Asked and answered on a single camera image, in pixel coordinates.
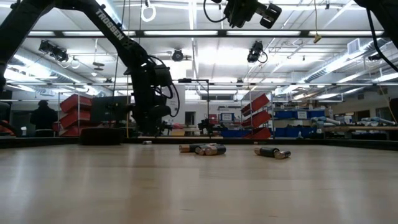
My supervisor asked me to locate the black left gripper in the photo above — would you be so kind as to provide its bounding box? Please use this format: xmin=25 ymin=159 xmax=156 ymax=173
xmin=132 ymin=70 xmax=174 ymax=135

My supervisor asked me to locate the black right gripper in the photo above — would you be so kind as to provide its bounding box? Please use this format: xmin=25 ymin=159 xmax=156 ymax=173
xmin=223 ymin=0 xmax=283 ymax=30

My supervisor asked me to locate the large black copper battery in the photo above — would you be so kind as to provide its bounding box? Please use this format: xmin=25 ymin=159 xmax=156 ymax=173
xmin=254 ymin=146 xmax=281 ymax=158

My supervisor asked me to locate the black monitor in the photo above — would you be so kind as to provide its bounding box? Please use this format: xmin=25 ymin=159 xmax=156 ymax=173
xmin=90 ymin=95 xmax=134 ymax=123

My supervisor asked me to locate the yellow hanging hook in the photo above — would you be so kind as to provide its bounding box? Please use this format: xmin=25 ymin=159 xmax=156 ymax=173
xmin=312 ymin=0 xmax=323 ymax=45

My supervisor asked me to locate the black calculator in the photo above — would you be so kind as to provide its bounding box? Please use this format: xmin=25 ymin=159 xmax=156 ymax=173
xmin=80 ymin=127 xmax=126 ymax=146

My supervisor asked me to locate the metal rack with red bins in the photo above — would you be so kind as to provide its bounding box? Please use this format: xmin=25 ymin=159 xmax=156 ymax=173
xmin=239 ymin=92 xmax=275 ymax=140
xmin=52 ymin=92 xmax=94 ymax=138

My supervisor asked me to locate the blue crate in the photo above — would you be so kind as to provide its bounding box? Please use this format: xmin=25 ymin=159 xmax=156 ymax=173
xmin=220 ymin=129 xmax=250 ymax=139

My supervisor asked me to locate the white air vent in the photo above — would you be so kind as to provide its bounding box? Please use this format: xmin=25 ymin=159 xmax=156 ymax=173
xmin=346 ymin=37 xmax=362 ymax=56

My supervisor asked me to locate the shelf with blue bins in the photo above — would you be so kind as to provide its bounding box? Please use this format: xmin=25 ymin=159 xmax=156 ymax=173
xmin=273 ymin=108 xmax=328 ymax=139

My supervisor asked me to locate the person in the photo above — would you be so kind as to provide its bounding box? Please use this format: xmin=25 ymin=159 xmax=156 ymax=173
xmin=29 ymin=99 xmax=59 ymax=138

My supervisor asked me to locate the wooden workbench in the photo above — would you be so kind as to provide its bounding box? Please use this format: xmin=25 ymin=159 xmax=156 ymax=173
xmin=322 ymin=125 xmax=398 ymax=141

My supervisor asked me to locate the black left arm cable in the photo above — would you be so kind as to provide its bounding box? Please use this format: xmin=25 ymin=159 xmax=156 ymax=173
xmin=148 ymin=55 xmax=181 ymax=118

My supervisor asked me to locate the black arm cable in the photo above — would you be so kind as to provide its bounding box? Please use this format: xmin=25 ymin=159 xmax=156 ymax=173
xmin=203 ymin=0 xmax=228 ymax=24
xmin=148 ymin=55 xmax=181 ymax=118

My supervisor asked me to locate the black ceiling camera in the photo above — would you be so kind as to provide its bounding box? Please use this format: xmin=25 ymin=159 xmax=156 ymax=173
xmin=171 ymin=49 xmax=185 ymax=63
xmin=246 ymin=40 xmax=269 ymax=65
xmin=37 ymin=39 xmax=70 ymax=63

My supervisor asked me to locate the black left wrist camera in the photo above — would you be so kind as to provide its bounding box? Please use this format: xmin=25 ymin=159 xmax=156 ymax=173
xmin=154 ymin=64 xmax=174 ymax=88

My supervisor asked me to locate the black overhead frame bar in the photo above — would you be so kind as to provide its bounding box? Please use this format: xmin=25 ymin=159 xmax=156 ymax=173
xmin=26 ymin=29 xmax=398 ymax=39

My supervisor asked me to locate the black metal frame stand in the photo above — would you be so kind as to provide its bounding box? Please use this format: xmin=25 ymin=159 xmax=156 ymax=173
xmin=172 ymin=77 xmax=211 ymax=138

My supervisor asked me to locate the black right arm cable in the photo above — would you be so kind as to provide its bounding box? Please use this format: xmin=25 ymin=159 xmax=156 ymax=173
xmin=203 ymin=0 xmax=228 ymax=24

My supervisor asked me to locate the white cable ring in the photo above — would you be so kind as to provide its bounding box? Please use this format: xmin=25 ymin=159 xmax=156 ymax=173
xmin=140 ymin=2 xmax=157 ymax=23

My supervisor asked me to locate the black hanging cable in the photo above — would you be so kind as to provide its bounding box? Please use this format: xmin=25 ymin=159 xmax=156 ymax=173
xmin=365 ymin=6 xmax=398 ymax=74

